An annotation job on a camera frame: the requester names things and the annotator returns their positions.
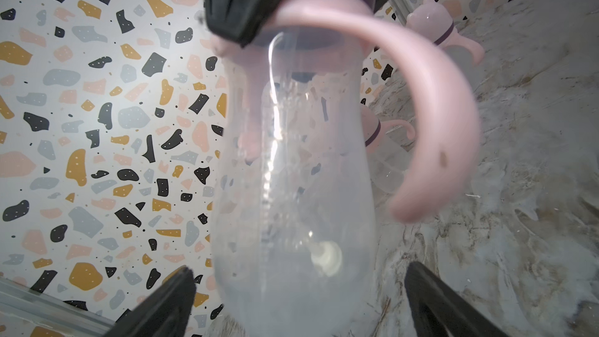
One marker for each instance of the clear baby bottle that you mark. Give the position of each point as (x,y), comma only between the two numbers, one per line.
(388,165)
(465,61)
(294,300)

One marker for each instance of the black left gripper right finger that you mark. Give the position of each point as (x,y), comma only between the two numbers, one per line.
(437,310)

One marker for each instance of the clear straw disc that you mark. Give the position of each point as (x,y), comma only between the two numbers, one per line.
(292,215)

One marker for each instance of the pink bottle cap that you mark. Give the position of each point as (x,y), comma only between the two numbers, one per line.
(432,21)

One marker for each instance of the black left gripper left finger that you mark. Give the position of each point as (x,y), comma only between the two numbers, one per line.
(165,312)

